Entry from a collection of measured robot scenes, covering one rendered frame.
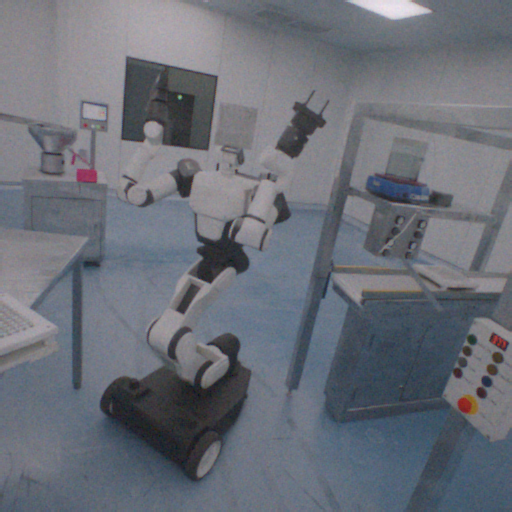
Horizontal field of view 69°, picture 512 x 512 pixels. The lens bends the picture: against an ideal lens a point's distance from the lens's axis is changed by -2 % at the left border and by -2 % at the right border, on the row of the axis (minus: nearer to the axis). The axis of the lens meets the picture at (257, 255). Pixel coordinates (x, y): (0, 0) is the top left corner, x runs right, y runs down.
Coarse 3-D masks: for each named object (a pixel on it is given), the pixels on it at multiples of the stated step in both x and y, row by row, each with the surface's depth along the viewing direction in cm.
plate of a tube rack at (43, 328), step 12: (12, 300) 100; (24, 312) 96; (36, 324) 92; (48, 324) 93; (12, 336) 86; (24, 336) 87; (36, 336) 88; (48, 336) 91; (0, 348) 82; (12, 348) 84
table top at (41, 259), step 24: (0, 240) 152; (24, 240) 157; (48, 240) 161; (72, 240) 166; (0, 264) 133; (24, 264) 136; (48, 264) 140; (72, 264) 150; (0, 288) 118; (24, 288) 121; (48, 288) 126
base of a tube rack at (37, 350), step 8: (32, 344) 92; (40, 344) 92; (56, 344) 94; (16, 352) 88; (24, 352) 89; (32, 352) 89; (40, 352) 91; (48, 352) 93; (0, 360) 85; (8, 360) 85; (16, 360) 86; (24, 360) 87; (32, 360) 89; (0, 368) 83; (8, 368) 84
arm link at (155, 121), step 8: (152, 112) 149; (144, 120) 152; (152, 120) 150; (160, 120) 150; (168, 120) 152; (144, 128) 146; (152, 128) 147; (160, 128) 147; (168, 128) 152; (152, 136) 147; (160, 136) 150; (168, 136) 152; (152, 144) 155; (168, 144) 154
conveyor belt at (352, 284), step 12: (336, 276) 189; (348, 276) 191; (360, 276) 194; (372, 276) 197; (384, 276) 200; (396, 276) 203; (408, 276) 207; (348, 288) 178; (360, 288) 178; (372, 288) 181; (384, 288) 183; (396, 288) 186; (408, 288) 189; (420, 288) 193; (480, 288) 209; (492, 288) 213
